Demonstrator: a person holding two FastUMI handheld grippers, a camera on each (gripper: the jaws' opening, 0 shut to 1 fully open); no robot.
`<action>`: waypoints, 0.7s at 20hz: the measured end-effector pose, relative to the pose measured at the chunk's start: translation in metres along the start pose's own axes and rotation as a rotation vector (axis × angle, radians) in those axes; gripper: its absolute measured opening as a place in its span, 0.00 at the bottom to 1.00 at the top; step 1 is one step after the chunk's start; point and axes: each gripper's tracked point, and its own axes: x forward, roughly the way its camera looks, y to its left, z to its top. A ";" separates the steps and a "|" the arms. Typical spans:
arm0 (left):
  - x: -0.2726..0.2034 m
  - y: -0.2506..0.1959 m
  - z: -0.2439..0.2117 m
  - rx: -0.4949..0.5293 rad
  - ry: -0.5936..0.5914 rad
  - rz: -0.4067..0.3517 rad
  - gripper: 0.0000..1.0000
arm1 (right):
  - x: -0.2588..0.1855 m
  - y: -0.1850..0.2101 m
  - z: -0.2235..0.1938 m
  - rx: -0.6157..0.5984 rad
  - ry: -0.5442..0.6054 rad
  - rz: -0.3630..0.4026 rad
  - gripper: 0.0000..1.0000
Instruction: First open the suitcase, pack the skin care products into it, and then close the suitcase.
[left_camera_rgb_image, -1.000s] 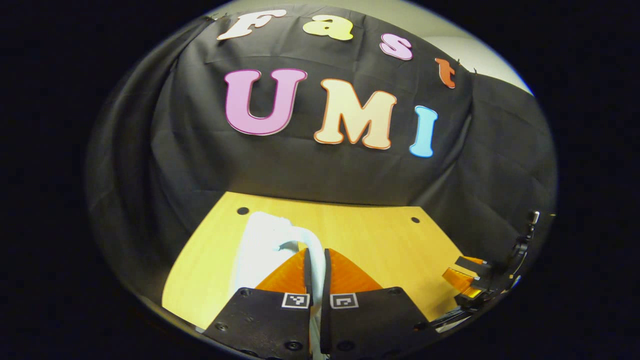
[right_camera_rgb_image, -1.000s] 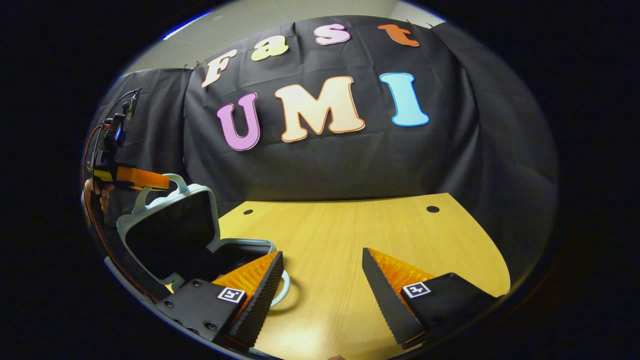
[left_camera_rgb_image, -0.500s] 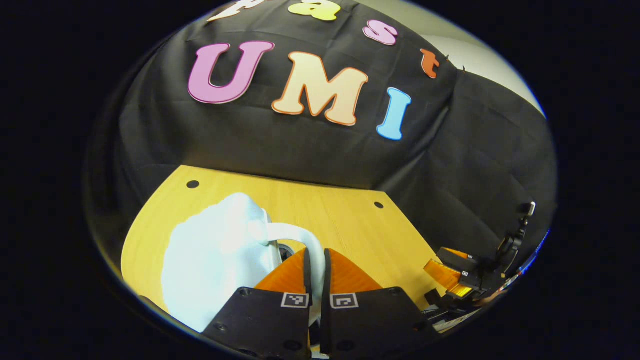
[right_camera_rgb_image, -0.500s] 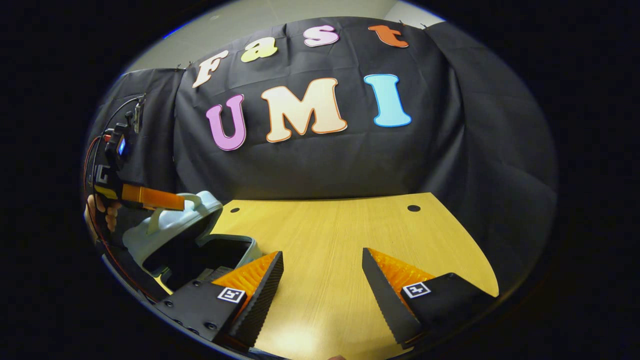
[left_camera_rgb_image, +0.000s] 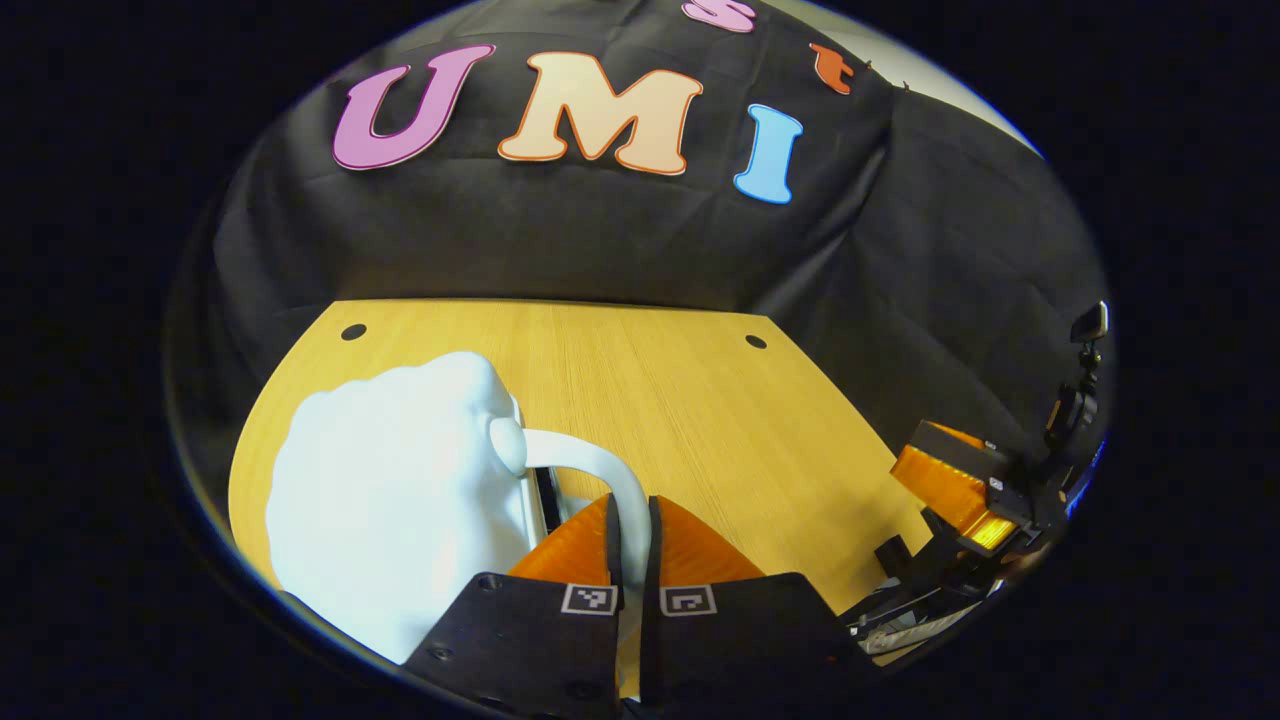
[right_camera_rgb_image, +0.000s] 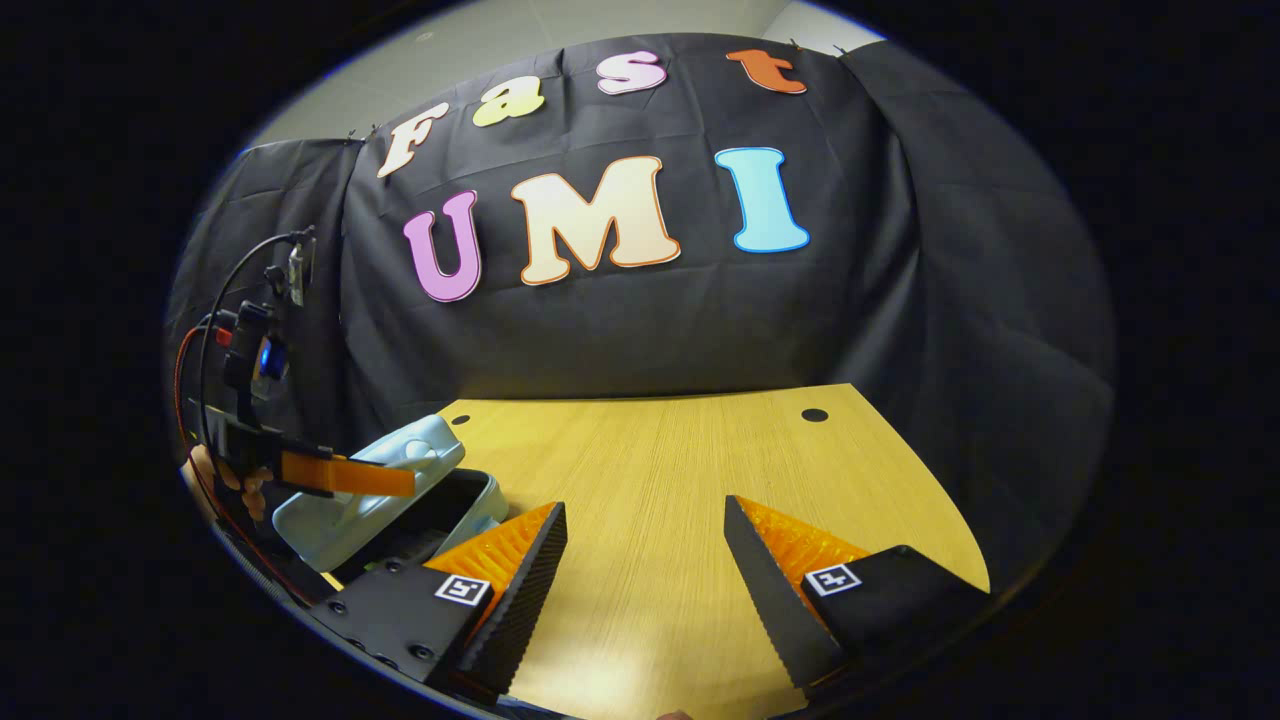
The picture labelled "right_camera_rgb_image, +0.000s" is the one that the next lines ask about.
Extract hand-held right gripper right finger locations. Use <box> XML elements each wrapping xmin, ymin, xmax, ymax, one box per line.
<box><xmin>724</xmin><ymin>495</ymin><xmax>991</xmax><ymax>693</ymax></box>

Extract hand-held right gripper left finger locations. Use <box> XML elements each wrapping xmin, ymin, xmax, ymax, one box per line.
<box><xmin>310</xmin><ymin>501</ymin><xmax>569</xmax><ymax>699</ymax></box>

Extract light blue suitcase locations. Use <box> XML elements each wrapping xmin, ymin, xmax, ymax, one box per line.
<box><xmin>272</xmin><ymin>414</ymin><xmax>509</xmax><ymax>591</ymax></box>

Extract black backdrop cloth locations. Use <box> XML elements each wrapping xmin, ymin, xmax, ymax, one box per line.
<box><xmin>165</xmin><ymin>33</ymin><xmax>1116</xmax><ymax>601</ymax></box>

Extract red cable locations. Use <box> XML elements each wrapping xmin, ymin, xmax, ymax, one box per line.
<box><xmin>174</xmin><ymin>325</ymin><xmax>301</xmax><ymax>601</ymax></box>

